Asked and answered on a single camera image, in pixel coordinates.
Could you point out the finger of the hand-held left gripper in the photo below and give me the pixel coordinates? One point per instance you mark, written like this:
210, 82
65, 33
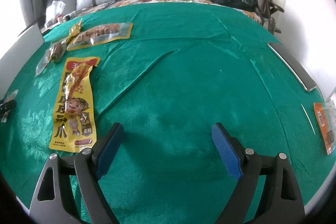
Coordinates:
6, 106

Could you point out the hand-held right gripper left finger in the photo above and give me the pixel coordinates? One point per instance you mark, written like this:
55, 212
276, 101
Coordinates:
110, 150

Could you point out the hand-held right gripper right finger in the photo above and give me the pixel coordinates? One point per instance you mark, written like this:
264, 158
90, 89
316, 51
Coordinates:
227, 153

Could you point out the small crinkled snack packet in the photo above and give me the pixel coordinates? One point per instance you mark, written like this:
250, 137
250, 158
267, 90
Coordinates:
12, 95

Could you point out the white cardboard box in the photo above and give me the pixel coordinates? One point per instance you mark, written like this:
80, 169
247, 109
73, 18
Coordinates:
23, 48

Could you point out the yellow cartoon snack packet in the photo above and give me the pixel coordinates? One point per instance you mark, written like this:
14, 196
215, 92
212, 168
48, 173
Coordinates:
76, 98

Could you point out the small clear brown snack packet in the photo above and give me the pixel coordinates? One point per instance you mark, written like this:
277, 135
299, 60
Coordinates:
55, 52

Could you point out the orange snack packet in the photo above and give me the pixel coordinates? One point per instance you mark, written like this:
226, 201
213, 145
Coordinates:
326, 129

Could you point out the crinkled gold snack packet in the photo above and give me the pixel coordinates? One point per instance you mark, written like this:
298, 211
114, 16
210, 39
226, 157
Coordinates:
74, 28

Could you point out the clear yellow-edged nut packet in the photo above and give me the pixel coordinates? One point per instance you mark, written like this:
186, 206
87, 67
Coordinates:
105, 33

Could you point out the green cloth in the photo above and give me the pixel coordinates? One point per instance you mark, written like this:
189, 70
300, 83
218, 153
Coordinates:
183, 82

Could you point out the thin white strip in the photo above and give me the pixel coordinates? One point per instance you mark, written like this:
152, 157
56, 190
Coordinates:
307, 117

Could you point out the clear plastic bag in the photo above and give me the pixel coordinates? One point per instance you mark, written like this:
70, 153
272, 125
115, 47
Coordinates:
55, 12

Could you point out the grey laptop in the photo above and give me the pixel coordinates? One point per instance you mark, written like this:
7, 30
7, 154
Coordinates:
294, 66

